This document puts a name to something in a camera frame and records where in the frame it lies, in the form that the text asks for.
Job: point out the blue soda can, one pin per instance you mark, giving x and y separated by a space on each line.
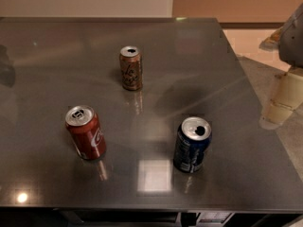
193 139

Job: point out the red cola can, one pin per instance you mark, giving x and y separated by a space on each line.
84 127

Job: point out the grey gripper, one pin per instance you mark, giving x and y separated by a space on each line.
293 44

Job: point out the orange soda can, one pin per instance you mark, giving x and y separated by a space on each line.
131 68

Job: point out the device under table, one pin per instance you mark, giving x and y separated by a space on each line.
213 218

